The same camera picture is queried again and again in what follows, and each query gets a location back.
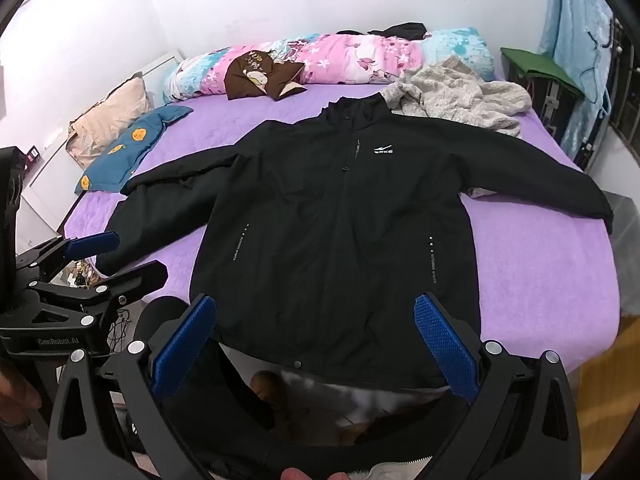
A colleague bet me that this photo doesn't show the brown duck print cushion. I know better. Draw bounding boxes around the brown duck print cushion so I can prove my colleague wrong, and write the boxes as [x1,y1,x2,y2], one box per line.
[223,49,307,102]

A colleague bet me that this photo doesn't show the beige pillow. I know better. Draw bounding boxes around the beige pillow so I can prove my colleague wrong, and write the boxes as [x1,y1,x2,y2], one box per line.
[67,76,153,168]

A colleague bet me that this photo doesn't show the grey fluffy sweater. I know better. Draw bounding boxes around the grey fluffy sweater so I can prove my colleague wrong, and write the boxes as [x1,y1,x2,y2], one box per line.
[379,55,536,199]

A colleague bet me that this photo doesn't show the purple fleece bed blanket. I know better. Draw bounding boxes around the purple fleece bed blanket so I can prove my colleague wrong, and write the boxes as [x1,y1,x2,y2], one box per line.
[62,80,623,396]

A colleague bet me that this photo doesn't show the black jacket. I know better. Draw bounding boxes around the black jacket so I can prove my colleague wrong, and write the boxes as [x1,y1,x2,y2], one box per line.
[95,94,615,391]

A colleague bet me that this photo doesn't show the white headboard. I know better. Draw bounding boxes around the white headboard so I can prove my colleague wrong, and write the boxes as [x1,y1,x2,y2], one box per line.
[15,50,186,241]

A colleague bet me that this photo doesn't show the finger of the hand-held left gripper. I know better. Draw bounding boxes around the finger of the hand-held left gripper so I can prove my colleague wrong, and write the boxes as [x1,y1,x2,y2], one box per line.
[27,260,169,333]
[15,231,121,283]

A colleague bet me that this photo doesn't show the person's left hand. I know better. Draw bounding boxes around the person's left hand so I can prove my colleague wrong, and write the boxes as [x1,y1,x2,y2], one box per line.
[0,360,43,428]

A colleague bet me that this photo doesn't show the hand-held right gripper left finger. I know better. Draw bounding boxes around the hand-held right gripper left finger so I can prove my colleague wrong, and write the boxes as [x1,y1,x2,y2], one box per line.
[47,294,221,480]

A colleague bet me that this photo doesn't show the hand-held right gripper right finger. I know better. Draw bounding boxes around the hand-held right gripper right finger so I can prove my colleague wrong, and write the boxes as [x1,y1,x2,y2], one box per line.
[414,292,583,480]

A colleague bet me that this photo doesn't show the black metal rack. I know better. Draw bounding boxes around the black metal rack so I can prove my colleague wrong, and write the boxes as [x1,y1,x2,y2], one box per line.
[506,20,640,171]

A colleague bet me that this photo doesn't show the black floor cables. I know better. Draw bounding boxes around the black floor cables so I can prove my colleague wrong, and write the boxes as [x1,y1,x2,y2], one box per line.
[107,307,132,356]

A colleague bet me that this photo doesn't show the pink floral quilt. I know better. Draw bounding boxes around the pink floral quilt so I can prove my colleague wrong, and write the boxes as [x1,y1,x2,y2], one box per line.
[162,27,496,97]

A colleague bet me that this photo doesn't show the person's black trouser leg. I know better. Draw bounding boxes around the person's black trouser leg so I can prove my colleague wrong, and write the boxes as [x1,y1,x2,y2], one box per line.
[132,296,451,480]

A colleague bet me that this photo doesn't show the blue lemon print pillow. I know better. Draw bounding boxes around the blue lemon print pillow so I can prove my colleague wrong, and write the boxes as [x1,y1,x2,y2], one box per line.
[75,105,194,196]

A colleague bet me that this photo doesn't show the small black garment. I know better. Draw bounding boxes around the small black garment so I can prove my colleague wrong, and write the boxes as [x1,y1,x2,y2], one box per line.
[336,22,432,41]

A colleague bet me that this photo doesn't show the green cloth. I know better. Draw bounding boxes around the green cloth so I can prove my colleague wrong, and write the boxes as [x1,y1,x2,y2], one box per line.
[500,47,586,98]

